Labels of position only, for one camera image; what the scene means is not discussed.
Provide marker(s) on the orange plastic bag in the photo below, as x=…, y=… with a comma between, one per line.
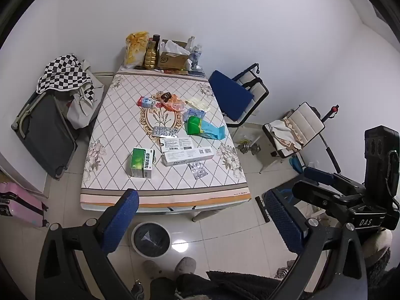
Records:
x=173, y=103

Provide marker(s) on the flat white box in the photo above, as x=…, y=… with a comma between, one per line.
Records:
x=175, y=144

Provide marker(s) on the pale yellow packet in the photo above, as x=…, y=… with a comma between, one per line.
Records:
x=197, y=103

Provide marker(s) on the chair with white cushion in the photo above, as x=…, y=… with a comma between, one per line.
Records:
x=307, y=123

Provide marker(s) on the yellow snack bag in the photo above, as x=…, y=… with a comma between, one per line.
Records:
x=135, y=50

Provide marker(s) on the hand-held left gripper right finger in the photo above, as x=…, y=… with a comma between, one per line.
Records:
x=282, y=222

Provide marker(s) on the green medicine box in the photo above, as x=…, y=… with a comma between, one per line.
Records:
x=140, y=162

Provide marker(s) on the cardboard box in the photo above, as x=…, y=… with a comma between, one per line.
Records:
x=173, y=59

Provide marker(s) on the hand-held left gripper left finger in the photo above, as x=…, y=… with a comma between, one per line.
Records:
x=120, y=222

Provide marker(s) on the metal dumbbell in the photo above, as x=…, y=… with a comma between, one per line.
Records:
x=250, y=147

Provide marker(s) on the cooking oil bottle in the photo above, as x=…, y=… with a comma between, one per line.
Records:
x=151, y=56

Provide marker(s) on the white tote bag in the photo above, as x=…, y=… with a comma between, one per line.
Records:
x=84, y=106

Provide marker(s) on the round white waste bin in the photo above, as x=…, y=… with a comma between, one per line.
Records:
x=150, y=237

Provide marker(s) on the grey slipper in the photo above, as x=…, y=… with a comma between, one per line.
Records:
x=152, y=269
x=185, y=266

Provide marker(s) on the blue white tissue packet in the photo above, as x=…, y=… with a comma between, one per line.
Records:
x=193, y=114

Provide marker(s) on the dark snack wrapper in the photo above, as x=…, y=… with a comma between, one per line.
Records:
x=165, y=96

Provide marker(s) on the clear water bottle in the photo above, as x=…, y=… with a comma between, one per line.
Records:
x=195, y=54

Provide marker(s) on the checkered cloth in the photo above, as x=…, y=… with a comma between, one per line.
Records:
x=64, y=73

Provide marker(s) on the table with printed tablecloth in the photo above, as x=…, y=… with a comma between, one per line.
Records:
x=122, y=125

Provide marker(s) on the dark fuzzy cloth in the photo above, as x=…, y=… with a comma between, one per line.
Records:
x=240, y=286

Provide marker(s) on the silver blister pack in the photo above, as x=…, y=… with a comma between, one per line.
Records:
x=165, y=132
x=198, y=170

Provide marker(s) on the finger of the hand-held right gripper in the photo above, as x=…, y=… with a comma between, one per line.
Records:
x=318, y=175
x=318, y=195

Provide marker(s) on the person's legs dark trousers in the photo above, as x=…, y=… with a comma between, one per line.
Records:
x=178, y=287

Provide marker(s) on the long white box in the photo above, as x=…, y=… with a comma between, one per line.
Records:
x=187, y=157

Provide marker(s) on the green packet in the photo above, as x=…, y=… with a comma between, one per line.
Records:
x=192, y=125

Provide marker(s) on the pink suitcase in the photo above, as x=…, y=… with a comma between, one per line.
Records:
x=20, y=206

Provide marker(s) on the milk carton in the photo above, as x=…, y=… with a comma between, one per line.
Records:
x=146, y=102

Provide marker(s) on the chair with blue cushion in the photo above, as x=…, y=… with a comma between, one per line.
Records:
x=229, y=95

